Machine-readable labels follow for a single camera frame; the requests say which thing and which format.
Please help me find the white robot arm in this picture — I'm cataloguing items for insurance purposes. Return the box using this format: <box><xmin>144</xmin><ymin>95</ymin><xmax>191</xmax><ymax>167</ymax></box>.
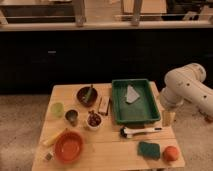
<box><xmin>159</xmin><ymin>63</ymin><xmax>213</xmax><ymax>123</ymax></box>

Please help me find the green utensil in bowl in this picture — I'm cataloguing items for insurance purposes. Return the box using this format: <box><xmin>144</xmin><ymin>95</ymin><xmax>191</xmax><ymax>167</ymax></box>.
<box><xmin>84</xmin><ymin>84</ymin><xmax>93</xmax><ymax>103</ymax></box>

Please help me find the dark brown bowl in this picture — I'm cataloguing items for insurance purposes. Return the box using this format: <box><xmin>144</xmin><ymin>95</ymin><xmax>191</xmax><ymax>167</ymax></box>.
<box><xmin>76</xmin><ymin>86</ymin><xmax>98</xmax><ymax>107</ymax></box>

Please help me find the red bowl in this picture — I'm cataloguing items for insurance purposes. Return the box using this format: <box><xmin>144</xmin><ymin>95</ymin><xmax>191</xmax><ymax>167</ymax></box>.
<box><xmin>53</xmin><ymin>131</ymin><xmax>84</xmax><ymax>164</ymax></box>

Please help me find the green plastic tray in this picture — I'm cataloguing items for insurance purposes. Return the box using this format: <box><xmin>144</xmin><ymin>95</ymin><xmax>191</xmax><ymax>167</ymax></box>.
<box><xmin>112</xmin><ymin>79</ymin><xmax>161</xmax><ymax>124</ymax></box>

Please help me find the green sponge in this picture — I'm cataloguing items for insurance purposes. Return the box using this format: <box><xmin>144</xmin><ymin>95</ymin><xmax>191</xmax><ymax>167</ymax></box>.
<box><xmin>138</xmin><ymin>141</ymin><xmax>160</xmax><ymax>160</ymax></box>

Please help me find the grey folded cloth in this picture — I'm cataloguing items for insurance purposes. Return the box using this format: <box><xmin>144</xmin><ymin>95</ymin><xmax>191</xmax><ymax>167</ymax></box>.
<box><xmin>126</xmin><ymin>85</ymin><xmax>140</xmax><ymax>104</ymax></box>

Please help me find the wooden block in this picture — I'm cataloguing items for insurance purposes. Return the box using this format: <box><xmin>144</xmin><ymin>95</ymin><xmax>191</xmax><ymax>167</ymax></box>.
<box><xmin>98</xmin><ymin>96</ymin><xmax>110</xmax><ymax>115</ymax></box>

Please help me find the white cup with red contents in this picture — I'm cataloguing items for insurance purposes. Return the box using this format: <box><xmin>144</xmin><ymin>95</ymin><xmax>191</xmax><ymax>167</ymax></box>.
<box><xmin>86</xmin><ymin>113</ymin><xmax>102</xmax><ymax>131</ymax></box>

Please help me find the dark metal cup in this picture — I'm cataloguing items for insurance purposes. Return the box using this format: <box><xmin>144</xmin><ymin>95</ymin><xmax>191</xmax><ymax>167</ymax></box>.
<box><xmin>65</xmin><ymin>110</ymin><xmax>78</xmax><ymax>126</ymax></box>

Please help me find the light green cup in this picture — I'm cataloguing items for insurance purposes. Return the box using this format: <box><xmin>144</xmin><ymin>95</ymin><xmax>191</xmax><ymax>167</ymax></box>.
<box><xmin>50</xmin><ymin>102</ymin><xmax>64</xmax><ymax>117</ymax></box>

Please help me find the yellow banana shaped object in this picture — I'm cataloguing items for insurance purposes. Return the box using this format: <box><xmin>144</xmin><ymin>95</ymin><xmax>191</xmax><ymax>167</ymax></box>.
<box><xmin>43</xmin><ymin>129</ymin><xmax>66</xmax><ymax>147</ymax></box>

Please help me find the small grey object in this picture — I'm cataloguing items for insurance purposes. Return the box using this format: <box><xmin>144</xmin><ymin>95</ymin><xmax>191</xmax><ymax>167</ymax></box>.
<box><xmin>44</xmin><ymin>152</ymin><xmax>53</xmax><ymax>161</ymax></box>

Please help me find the white handled dish brush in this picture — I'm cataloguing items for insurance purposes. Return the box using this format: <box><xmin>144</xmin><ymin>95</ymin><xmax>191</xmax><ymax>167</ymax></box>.
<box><xmin>120</xmin><ymin>127</ymin><xmax>162</xmax><ymax>138</ymax></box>

